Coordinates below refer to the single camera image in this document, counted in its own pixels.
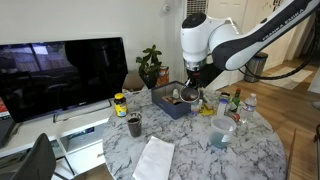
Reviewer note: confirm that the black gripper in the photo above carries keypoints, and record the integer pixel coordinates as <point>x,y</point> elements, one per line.
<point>201,78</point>

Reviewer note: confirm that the metallic cup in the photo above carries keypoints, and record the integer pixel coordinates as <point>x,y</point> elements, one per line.
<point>189,94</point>

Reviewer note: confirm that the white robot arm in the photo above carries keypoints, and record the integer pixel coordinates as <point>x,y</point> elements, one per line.
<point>213,45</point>

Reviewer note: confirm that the dark grey cup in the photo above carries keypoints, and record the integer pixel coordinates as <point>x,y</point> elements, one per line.
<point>134,121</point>

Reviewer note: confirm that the white blue-capped bottle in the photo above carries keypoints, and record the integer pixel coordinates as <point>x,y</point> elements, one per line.
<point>222,107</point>

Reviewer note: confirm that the yellow packet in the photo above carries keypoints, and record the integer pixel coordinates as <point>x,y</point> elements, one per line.
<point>206,111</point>

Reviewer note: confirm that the orange snack box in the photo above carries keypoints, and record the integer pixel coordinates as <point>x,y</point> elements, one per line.
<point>163,77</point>

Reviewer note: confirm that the dark blue box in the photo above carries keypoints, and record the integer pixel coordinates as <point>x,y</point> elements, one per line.
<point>163,97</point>

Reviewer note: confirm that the green glass bottle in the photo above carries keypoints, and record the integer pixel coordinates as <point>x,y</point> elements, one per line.
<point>235,101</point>

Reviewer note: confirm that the potted green plant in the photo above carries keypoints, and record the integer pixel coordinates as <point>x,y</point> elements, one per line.
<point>149,66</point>

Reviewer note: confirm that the small red-capped sauce bottle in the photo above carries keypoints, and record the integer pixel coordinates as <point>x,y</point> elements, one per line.
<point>235,117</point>

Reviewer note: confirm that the steel trash can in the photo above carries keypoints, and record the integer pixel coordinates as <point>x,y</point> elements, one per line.
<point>255,66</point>

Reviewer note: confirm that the clear water bottle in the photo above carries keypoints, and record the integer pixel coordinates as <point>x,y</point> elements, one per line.
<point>248,108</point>

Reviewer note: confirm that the yellow-lid supplement jar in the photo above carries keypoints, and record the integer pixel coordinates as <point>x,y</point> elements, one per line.
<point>120,105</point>

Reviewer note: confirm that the white folded napkin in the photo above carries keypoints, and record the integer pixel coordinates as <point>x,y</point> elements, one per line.
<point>155,160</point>

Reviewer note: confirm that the white tv stand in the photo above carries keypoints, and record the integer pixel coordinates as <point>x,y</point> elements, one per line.
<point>76,136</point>

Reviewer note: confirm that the black television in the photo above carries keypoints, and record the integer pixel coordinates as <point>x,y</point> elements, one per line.
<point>39,79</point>

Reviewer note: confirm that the black chair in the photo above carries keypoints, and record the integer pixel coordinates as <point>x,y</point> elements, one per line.
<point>40,163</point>

